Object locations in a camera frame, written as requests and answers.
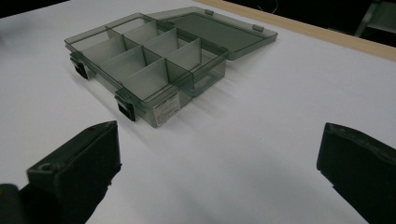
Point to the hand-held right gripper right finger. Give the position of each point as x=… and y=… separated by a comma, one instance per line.
x=361, y=168

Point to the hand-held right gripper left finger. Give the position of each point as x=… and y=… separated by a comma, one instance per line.
x=77, y=174

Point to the grey transparent compartment storage box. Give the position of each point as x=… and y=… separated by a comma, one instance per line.
x=149, y=65

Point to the grey metal stand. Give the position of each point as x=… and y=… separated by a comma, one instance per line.
x=375, y=17

